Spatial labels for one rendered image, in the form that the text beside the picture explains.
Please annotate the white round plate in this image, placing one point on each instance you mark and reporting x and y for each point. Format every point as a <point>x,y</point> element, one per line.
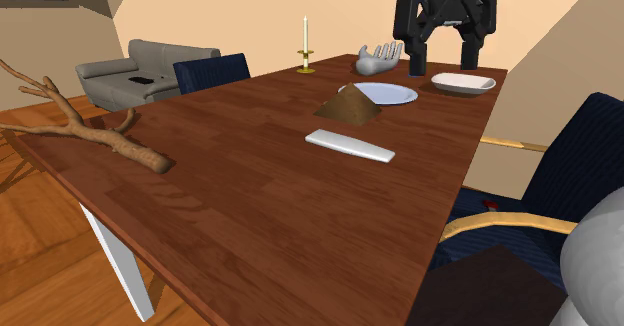
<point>395,93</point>

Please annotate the brown pyramid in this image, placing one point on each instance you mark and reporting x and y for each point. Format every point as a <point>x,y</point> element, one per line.
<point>348,106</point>

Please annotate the grey hand sculpture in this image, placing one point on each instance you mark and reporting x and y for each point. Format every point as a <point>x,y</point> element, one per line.
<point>373,62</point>

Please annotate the white candle in brass holder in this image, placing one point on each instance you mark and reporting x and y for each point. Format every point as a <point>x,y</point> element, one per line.
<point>305,35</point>

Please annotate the brown tree branch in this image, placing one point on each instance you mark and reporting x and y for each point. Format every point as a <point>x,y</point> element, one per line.
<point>141,155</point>

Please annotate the grey sofa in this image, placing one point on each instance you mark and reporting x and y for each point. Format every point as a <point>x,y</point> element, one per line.
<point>146,59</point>

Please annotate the white oblong dish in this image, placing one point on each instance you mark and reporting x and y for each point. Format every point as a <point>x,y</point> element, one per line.
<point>463,83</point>

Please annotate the blue armchair with wooden arms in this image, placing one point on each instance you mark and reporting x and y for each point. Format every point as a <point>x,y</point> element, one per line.
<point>575,169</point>

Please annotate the dark blue chair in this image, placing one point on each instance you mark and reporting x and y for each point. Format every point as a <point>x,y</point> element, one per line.
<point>212,73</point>

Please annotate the white flat remote control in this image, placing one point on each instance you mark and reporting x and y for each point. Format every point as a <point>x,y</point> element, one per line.
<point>348,145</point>

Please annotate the brown wooden table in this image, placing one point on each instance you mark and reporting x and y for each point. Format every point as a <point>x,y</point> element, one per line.
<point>268,208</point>

